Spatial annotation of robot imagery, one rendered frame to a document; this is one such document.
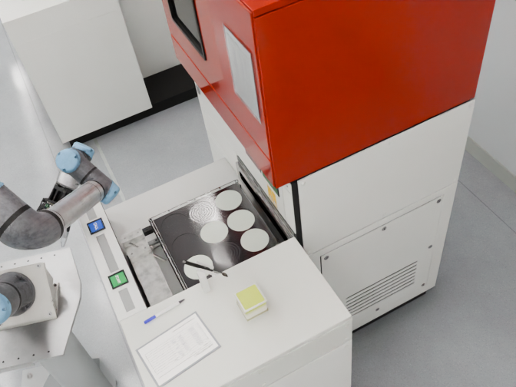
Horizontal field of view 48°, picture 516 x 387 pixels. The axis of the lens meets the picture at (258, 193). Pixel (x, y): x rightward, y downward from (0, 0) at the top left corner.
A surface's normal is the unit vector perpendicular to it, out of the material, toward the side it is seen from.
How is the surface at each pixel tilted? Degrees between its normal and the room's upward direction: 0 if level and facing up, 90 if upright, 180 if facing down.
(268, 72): 90
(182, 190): 0
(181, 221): 0
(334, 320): 0
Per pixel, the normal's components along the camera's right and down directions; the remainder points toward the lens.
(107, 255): -0.11, -0.66
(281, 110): 0.45, 0.63
